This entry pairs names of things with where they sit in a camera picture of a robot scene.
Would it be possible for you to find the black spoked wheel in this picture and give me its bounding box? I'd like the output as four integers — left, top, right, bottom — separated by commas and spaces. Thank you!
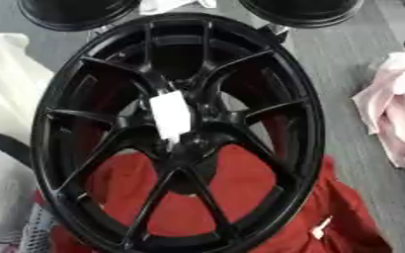
28, 12, 327, 253

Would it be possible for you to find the person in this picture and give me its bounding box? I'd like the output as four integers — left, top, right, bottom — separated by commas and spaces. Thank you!
0, 32, 57, 253
351, 23, 405, 173

